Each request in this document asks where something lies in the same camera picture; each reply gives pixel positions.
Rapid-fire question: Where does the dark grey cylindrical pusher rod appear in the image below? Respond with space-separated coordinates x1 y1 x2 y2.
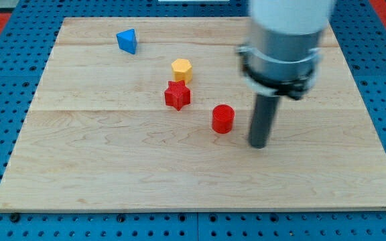
248 94 279 149

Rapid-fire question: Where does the red cylinder block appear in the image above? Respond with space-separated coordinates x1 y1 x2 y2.
212 104 235 134

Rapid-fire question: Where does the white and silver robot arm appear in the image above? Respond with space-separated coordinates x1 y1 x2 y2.
237 0 336 149

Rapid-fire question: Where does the red star block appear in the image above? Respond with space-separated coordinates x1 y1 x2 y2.
164 80 191 111

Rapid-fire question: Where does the yellow hexagon block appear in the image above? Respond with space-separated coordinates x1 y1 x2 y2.
171 59 192 84

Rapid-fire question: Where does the light wooden board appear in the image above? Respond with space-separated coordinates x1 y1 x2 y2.
0 17 386 213

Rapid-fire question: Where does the blue triangle block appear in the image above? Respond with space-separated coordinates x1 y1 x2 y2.
116 29 137 54

